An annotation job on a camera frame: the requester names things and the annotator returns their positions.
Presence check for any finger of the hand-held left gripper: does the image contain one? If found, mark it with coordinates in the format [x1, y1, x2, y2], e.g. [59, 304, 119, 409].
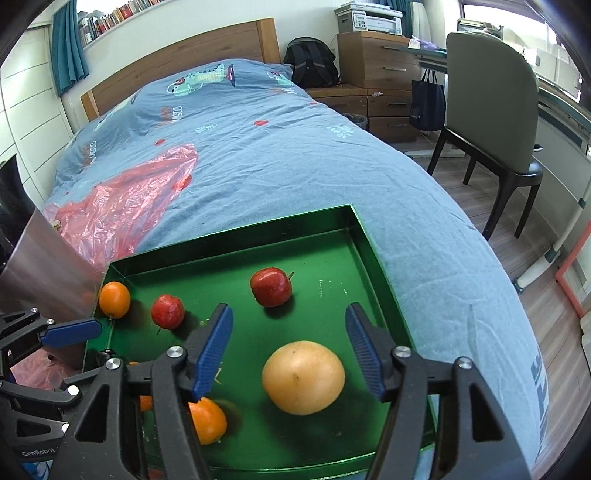
[0, 310, 103, 365]
[0, 367, 105, 408]

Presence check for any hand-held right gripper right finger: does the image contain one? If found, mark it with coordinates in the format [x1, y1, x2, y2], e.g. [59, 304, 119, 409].
[345, 302, 532, 480]

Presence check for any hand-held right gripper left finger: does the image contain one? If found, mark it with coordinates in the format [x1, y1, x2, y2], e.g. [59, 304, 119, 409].
[74, 302, 235, 480]

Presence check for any medium orange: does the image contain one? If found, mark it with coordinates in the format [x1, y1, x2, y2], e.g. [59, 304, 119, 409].
[99, 281, 131, 319]

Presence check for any small red apple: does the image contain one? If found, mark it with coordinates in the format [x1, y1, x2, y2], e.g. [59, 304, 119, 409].
[151, 294, 186, 330]

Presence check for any yellow grapefruit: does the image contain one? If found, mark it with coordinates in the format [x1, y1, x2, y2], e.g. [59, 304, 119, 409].
[262, 340, 346, 416]

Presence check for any large orange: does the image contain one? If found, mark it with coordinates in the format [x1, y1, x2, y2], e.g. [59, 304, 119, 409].
[187, 397, 228, 446]

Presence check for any red apple with stem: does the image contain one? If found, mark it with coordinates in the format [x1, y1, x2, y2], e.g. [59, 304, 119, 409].
[250, 267, 295, 308]

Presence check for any green metal tray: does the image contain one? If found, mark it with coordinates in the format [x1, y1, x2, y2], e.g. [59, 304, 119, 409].
[81, 203, 437, 480]

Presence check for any pink plastic sheet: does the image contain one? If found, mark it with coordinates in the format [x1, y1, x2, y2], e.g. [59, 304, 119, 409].
[9, 143, 200, 393]

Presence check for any bed with blue sheet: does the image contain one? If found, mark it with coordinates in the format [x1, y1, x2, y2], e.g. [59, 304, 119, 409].
[44, 58, 552, 467]

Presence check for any wooden nightstand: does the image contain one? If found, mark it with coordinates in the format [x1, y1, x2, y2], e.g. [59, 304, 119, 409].
[307, 84, 369, 116]

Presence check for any black tote bag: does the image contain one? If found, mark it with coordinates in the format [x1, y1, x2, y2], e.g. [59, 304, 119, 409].
[409, 69, 447, 132]

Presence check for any grey chair with black legs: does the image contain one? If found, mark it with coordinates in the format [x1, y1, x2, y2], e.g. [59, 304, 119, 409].
[427, 31, 544, 241]

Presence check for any teal curtain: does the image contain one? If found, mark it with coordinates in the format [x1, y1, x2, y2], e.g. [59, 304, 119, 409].
[390, 0, 415, 35]
[52, 0, 90, 97]

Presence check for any black backpack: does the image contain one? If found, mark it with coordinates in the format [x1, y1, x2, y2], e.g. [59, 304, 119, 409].
[283, 38, 341, 89]

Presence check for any wooden drawer chest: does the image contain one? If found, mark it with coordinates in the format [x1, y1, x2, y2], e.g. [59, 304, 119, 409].
[337, 31, 448, 145]

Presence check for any wooden headboard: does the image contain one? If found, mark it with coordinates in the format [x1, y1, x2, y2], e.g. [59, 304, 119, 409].
[80, 17, 282, 124]

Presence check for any row of books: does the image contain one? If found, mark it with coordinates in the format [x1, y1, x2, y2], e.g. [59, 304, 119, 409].
[76, 0, 171, 47]

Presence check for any white printer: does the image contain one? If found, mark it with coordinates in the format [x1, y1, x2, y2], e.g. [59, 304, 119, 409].
[335, 1, 403, 35]

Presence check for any pink frame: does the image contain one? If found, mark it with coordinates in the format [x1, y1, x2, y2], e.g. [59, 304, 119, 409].
[554, 251, 591, 319]

